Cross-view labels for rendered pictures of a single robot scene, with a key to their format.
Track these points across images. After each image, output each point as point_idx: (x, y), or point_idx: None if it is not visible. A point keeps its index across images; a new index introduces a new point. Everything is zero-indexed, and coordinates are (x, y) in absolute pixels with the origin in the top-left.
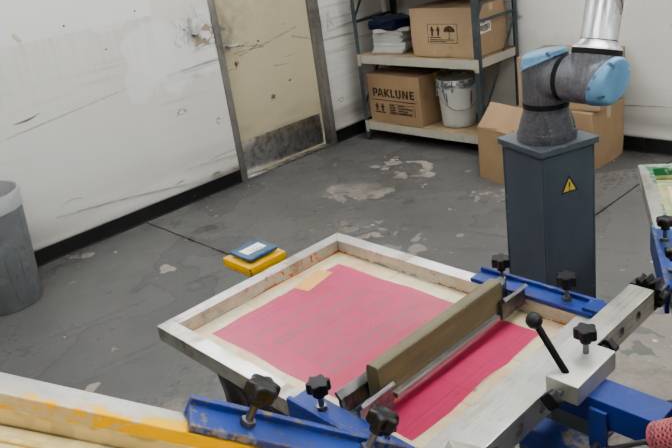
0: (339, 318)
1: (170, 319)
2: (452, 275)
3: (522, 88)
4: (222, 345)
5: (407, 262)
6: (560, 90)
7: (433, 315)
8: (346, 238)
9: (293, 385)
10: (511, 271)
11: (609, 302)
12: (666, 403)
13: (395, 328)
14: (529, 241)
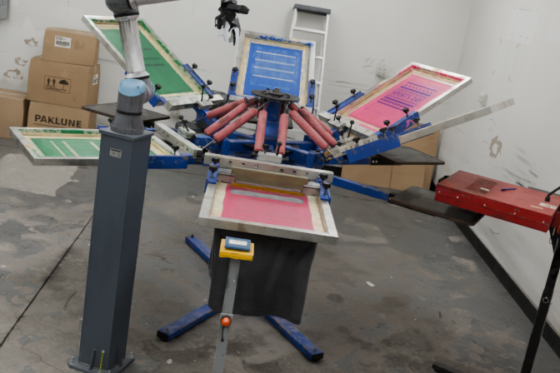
0: (265, 211)
1: (330, 236)
2: (214, 187)
3: (138, 104)
4: (317, 230)
5: (212, 196)
6: (147, 98)
7: (238, 196)
8: (203, 213)
9: (314, 211)
10: (125, 221)
11: (221, 156)
12: None
13: (257, 201)
14: (137, 190)
